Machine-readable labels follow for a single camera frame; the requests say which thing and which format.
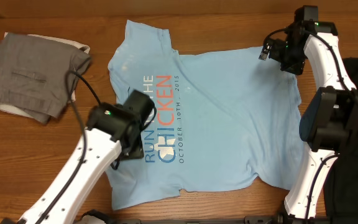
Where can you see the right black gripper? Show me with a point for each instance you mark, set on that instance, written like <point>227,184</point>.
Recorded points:
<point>296,68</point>

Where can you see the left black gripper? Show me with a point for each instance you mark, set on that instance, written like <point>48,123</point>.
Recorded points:
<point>135,149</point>

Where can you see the light blue printed t-shirt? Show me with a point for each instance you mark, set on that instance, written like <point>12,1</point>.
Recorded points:
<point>222,120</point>

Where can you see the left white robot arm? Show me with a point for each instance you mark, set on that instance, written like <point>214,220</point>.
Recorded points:
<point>111,133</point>

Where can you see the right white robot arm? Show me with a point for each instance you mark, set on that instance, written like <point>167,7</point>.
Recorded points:
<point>330,121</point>

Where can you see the folded grey shorts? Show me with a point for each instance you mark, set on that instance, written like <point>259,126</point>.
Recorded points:
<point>33,74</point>

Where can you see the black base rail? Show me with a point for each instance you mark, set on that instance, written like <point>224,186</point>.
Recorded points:
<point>96,217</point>

